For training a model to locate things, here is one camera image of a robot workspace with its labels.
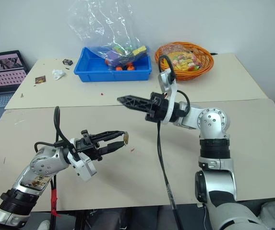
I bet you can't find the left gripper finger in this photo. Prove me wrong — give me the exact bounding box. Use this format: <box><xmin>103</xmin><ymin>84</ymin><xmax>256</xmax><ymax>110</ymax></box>
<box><xmin>90</xmin><ymin>130</ymin><xmax>126</xmax><ymax>143</ymax></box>
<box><xmin>98</xmin><ymin>141</ymin><xmax>126</xmax><ymax>155</ymax></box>

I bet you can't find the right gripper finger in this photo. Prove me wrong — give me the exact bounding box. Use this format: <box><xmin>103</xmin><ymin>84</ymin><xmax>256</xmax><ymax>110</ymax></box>
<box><xmin>117</xmin><ymin>95</ymin><xmax>152</xmax><ymax>106</ymax></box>
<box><xmin>125</xmin><ymin>103</ymin><xmax>151</xmax><ymax>114</ymax></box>

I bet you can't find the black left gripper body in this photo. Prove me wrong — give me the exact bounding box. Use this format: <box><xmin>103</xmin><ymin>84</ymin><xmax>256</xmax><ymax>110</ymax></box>
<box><xmin>76</xmin><ymin>130</ymin><xmax>103</xmax><ymax>161</ymax></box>

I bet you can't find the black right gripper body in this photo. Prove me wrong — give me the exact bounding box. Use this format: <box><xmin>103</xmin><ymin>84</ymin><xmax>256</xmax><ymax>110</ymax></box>
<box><xmin>144</xmin><ymin>92</ymin><xmax>169</xmax><ymax>123</ymax></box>

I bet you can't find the purple toy piece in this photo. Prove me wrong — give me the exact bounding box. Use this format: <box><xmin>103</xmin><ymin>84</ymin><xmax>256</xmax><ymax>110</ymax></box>
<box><xmin>105</xmin><ymin>50</ymin><xmax>122</xmax><ymax>65</ymax></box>

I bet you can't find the yellow toy block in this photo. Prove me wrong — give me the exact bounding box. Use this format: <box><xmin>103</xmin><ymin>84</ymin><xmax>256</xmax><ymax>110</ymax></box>
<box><xmin>132</xmin><ymin>46</ymin><xmax>148</xmax><ymax>56</ymax></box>

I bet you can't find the blue plastic bin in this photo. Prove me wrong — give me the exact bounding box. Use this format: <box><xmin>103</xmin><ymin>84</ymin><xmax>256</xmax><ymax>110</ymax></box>
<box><xmin>73</xmin><ymin>46</ymin><xmax>153</xmax><ymax>83</ymax></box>

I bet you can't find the bag of colourful toy food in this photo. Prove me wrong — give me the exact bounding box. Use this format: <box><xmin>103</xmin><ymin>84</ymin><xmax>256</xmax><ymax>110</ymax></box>
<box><xmin>165</xmin><ymin>48</ymin><xmax>201</xmax><ymax>71</ymax></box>

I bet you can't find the red tape wrap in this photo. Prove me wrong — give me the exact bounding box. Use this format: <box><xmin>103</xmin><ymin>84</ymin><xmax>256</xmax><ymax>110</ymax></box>
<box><xmin>50</xmin><ymin>188</ymin><xmax>61</xmax><ymax>218</ymax></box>

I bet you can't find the orange wicker basket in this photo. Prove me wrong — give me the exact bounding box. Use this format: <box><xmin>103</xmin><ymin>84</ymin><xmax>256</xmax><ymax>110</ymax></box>
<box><xmin>154</xmin><ymin>42</ymin><xmax>215</xmax><ymax>81</ymax></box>

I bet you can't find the crumpled white tissue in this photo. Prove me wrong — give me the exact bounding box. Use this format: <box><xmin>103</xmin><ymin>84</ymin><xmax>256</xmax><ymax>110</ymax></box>
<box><xmin>51</xmin><ymin>69</ymin><xmax>66</xmax><ymax>81</ymax></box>

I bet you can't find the clear plastic bag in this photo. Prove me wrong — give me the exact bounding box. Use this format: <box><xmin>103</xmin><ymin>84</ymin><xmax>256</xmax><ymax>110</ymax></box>
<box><xmin>67</xmin><ymin>0</ymin><xmax>150</xmax><ymax>70</ymax></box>

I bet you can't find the small picture card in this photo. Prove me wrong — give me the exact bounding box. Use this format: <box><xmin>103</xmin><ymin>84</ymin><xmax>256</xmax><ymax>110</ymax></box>
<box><xmin>34</xmin><ymin>75</ymin><xmax>47</xmax><ymax>85</ymax></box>

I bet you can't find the white shoe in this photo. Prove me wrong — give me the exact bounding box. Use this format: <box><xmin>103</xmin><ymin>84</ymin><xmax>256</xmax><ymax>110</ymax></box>
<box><xmin>36</xmin><ymin>219</ymin><xmax>51</xmax><ymax>230</ymax></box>

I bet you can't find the open laptop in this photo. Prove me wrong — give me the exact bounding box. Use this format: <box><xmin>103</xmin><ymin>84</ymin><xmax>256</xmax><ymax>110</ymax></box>
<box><xmin>0</xmin><ymin>50</ymin><xmax>30</xmax><ymax>111</ymax></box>

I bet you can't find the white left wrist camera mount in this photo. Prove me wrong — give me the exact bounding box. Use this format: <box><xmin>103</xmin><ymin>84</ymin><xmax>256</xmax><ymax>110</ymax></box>
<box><xmin>66</xmin><ymin>138</ymin><xmax>98</xmax><ymax>182</ymax></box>

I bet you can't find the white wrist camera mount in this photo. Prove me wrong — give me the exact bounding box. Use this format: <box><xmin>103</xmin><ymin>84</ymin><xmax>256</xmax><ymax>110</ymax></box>
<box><xmin>157</xmin><ymin>69</ymin><xmax>179</xmax><ymax>125</ymax></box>
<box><xmin>66</xmin><ymin>138</ymin><xmax>98</xmax><ymax>182</ymax></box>

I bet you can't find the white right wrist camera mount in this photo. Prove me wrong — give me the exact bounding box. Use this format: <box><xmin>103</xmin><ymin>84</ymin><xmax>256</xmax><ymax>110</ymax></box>
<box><xmin>157</xmin><ymin>69</ymin><xmax>179</xmax><ymax>125</ymax></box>

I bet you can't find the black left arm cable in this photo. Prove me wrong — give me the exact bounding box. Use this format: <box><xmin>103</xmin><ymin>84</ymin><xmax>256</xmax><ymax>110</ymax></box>
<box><xmin>33</xmin><ymin>106</ymin><xmax>80</xmax><ymax>230</ymax></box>

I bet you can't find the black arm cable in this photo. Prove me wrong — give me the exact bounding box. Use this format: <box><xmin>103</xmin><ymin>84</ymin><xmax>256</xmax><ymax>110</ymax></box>
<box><xmin>33</xmin><ymin>106</ymin><xmax>80</xmax><ymax>230</ymax></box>
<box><xmin>156</xmin><ymin>55</ymin><xmax>191</xmax><ymax>230</ymax></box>

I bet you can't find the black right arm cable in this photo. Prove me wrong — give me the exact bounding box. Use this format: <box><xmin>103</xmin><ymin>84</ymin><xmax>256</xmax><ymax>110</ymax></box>
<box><xmin>156</xmin><ymin>55</ymin><xmax>191</xmax><ymax>230</ymax></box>

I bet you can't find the thin white cable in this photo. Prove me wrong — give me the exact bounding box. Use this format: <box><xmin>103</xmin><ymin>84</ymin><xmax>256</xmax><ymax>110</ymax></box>
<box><xmin>196</xmin><ymin>203</ymin><xmax>209</xmax><ymax>230</ymax></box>

